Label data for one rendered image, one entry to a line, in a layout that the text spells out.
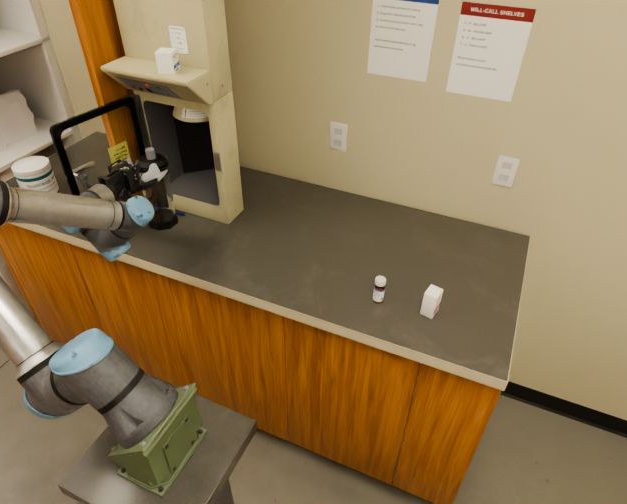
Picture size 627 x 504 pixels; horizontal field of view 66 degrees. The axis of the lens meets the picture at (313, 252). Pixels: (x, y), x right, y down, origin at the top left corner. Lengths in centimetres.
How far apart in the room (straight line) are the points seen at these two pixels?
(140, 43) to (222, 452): 121
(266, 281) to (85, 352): 70
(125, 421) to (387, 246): 105
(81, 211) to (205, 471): 66
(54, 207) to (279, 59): 107
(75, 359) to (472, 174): 142
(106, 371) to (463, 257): 120
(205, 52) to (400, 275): 92
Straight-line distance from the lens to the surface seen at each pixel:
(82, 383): 108
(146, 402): 108
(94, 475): 129
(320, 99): 193
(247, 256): 169
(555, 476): 248
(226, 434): 126
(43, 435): 261
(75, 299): 233
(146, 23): 168
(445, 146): 186
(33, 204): 120
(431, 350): 144
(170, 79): 154
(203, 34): 156
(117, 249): 141
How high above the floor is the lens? 202
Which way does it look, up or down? 39 degrees down
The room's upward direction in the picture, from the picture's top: 1 degrees clockwise
